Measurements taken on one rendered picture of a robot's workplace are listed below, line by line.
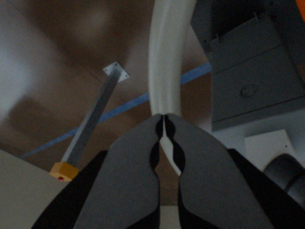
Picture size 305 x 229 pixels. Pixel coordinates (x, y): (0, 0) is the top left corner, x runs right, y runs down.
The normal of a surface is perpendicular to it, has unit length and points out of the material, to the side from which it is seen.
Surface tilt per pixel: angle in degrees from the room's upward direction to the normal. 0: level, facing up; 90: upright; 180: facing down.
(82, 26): 0
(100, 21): 0
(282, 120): 0
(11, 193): 90
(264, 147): 90
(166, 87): 26
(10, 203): 90
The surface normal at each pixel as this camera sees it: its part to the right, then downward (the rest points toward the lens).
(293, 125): -0.20, 0.76
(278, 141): -0.64, -0.58
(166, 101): 0.09, 0.50
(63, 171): 0.81, -0.23
